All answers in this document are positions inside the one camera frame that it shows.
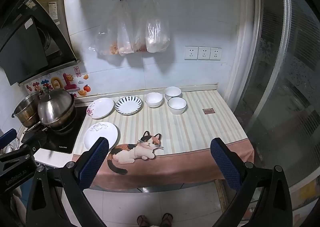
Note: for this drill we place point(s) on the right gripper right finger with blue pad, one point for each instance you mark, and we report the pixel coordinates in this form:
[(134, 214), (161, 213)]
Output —
[(243, 177)]

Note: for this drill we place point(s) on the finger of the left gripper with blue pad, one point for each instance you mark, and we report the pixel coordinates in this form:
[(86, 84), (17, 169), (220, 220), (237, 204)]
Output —
[(8, 137)]

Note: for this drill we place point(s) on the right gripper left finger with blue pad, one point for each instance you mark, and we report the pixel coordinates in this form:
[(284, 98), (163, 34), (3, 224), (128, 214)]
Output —
[(76, 176)]

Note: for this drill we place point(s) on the white plate blue floral print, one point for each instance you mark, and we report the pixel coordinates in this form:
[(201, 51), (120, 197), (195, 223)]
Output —
[(101, 129)]

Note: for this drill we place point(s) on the white plate pink floral print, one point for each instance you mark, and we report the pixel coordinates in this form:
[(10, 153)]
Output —
[(100, 108)]

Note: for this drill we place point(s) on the white plate blue leaf pattern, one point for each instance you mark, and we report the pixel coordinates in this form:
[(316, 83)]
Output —
[(128, 105)]

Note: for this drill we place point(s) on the white bowl front blue rim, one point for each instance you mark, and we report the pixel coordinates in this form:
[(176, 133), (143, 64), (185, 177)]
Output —
[(177, 105)]

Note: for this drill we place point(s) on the white bowl blue rim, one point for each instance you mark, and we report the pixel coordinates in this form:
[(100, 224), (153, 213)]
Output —
[(177, 105), (171, 92)]

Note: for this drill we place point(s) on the plain white bowl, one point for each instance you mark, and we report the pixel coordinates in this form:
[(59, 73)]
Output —
[(154, 99)]

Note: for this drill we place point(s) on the steel stock pot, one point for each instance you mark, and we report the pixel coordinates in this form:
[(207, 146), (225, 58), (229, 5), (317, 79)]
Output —
[(26, 110)]

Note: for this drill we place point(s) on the black induction cooktop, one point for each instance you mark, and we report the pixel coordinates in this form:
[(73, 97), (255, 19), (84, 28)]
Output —
[(60, 139)]

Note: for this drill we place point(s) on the steel wok with lid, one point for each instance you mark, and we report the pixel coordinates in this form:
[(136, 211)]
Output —
[(54, 109)]

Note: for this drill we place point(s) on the brown label patch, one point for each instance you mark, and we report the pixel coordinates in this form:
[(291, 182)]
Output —
[(209, 111)]

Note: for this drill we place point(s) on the person's left sandalled foot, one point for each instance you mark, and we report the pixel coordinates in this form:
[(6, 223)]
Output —
[(142, 221)]

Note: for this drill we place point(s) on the person's sandalled foot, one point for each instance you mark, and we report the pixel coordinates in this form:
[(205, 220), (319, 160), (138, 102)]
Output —
[(167, 220), (142, 221)]

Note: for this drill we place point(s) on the striped cat print table mat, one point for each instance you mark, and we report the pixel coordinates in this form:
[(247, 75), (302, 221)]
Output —
[(184, 156)]

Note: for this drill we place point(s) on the glass sliding door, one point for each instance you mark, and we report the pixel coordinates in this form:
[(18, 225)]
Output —
[(279, 107)]

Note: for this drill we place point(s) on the person's right sandalled foot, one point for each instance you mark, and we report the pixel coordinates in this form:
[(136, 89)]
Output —
[(167, 220)]

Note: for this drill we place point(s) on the black range hood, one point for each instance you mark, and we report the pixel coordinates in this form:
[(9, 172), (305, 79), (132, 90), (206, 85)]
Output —
[(22, 53)]

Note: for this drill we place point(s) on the clear bag orange contents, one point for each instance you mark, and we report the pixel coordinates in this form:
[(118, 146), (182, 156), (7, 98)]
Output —
[(105, 41)]

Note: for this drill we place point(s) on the clear bag pale contents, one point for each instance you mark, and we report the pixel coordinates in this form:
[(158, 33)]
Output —
[(125, 29)]

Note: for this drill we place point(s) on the clear bag reddish contents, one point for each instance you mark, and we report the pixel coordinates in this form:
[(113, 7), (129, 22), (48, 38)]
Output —
[(140, 42)]

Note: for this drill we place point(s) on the clear bag pinkish contents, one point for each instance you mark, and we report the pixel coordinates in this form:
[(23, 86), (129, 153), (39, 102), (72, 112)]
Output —
[(157, 34)]

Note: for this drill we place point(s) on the colourful wall stickers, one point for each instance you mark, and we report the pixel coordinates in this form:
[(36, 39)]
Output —
[(73, 79)]

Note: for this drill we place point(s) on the right white wall socket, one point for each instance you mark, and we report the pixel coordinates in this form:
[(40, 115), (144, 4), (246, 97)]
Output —
[(215, 53)]

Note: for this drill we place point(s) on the white wall socket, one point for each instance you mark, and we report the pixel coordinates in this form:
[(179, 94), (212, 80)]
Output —
[(215, 53), (191, 53), (203, 53)]

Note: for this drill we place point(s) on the middle white wall socket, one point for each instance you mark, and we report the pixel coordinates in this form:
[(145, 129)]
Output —
[(203, 53)]

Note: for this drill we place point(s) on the left white wall socket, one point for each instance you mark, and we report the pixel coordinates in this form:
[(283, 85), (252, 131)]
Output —
[(191, 53)]

